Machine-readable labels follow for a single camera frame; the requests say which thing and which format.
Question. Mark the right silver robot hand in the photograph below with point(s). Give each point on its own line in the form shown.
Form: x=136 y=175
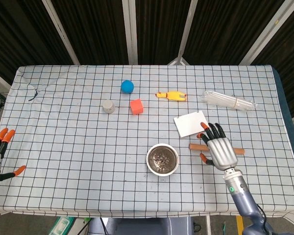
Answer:
x=221 y=151

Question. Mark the wooden stick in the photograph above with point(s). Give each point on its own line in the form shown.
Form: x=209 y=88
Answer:
x=198 y=147

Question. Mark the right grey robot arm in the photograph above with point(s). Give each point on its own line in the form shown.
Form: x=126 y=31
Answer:
x=242 y=195

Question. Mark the stainless steel bowl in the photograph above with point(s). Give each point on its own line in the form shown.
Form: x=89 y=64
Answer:
x=174 y=156

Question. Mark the white flat board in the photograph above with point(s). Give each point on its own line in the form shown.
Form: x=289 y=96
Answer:
x=188 y=123

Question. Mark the clear plastic bag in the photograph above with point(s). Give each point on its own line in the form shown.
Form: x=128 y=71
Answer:
x=225 y=100

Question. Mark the crushed brown white crumbs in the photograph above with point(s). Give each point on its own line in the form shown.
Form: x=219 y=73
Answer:
x=162 y=161

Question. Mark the yellow rubber chicken toy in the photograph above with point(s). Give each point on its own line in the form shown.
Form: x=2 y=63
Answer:
x=172 y=95

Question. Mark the white black checked tablecloth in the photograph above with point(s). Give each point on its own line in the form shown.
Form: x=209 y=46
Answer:
x=76 y=151

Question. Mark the green plastic crate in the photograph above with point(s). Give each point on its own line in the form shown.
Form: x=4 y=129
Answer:
x=62 y=226

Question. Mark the orange cube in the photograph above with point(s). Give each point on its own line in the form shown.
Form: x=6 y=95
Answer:
x=136 y=107

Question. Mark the grey robot torso base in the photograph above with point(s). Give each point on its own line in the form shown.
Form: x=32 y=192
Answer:
x=142 y=226

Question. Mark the blue ball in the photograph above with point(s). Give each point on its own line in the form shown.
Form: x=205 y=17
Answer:
x=127 y=86

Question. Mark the grey cylindrical cup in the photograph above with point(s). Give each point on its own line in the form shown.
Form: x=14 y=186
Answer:
x=108 y=107

